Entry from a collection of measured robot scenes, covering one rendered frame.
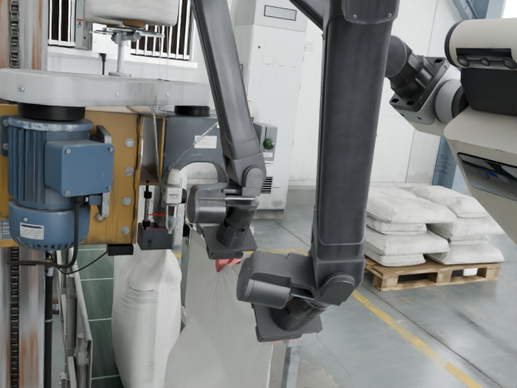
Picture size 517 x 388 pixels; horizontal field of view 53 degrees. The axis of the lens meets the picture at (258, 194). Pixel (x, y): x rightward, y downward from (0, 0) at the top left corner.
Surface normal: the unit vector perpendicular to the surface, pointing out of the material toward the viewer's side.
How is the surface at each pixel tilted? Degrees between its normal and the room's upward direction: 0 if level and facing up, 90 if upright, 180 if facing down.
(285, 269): 29
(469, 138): 40
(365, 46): 124
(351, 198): 118
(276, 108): 90
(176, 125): 90
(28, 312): 90
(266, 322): 46
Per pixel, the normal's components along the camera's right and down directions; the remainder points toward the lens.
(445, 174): -0.92, 0.00
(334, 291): 0.02, 0.67
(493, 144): -0.51, -0.75
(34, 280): 0.38, 0.25
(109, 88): 0.87, 0.20
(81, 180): 0.73, 0.23
